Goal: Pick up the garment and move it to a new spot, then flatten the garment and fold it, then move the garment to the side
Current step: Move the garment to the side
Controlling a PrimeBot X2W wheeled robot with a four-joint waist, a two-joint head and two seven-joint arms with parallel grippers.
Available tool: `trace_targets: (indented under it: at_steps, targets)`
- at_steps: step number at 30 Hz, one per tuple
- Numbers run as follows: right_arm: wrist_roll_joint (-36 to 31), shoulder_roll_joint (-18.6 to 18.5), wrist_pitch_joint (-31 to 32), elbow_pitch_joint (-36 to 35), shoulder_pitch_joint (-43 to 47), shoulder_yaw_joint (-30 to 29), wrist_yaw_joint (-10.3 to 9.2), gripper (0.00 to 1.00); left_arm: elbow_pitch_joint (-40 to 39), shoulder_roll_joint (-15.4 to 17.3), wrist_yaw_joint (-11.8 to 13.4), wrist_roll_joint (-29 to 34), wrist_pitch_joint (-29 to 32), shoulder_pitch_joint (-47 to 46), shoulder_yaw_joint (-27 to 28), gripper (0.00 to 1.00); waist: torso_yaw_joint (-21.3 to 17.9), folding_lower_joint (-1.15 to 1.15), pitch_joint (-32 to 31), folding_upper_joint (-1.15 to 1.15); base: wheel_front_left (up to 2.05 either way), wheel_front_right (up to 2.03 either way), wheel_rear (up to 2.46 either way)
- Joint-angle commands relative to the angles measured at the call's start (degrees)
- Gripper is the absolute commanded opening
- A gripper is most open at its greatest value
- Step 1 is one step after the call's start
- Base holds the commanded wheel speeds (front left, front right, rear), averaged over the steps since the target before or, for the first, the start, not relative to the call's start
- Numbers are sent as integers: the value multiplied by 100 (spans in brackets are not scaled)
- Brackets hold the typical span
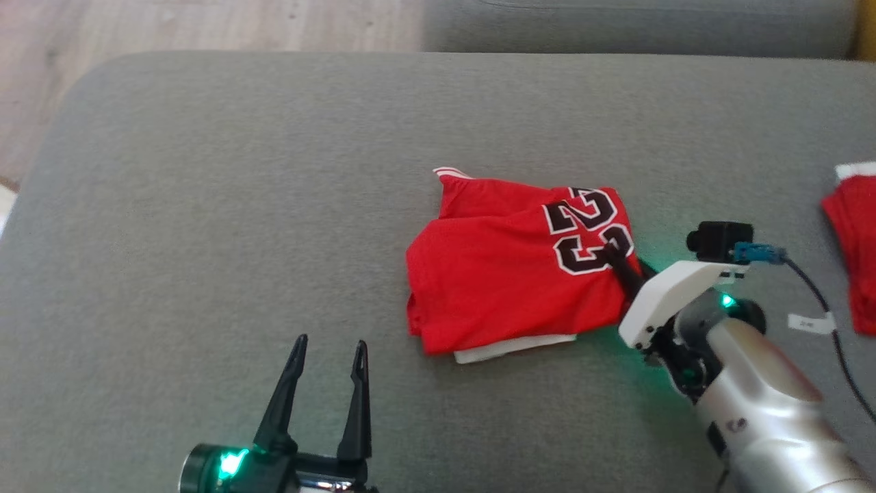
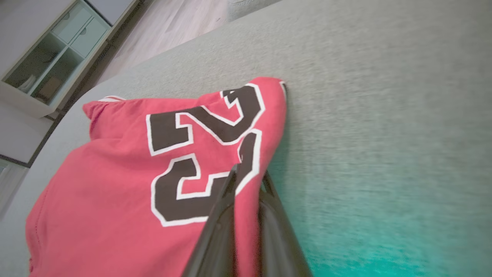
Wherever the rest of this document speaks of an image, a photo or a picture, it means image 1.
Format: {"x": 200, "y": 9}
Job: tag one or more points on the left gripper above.
{"x": 274, "y": 476}

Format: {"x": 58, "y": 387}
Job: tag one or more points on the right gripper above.
{"x": 671, "y": 294}

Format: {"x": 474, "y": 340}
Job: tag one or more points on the red white basketball jersey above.
{"x": 493, "y": 274}

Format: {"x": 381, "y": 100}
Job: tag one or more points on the red shorts with white trim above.
{"x": 855, "y": 253}

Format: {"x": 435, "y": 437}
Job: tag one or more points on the large grey sofa seat cushion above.
{"x": 274, "y": 205}

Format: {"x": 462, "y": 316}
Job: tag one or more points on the small grey sofa cushion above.
{"x": 616, "y": 27}

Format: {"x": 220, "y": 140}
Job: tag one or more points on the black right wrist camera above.
{"x": 718, "y": 239}

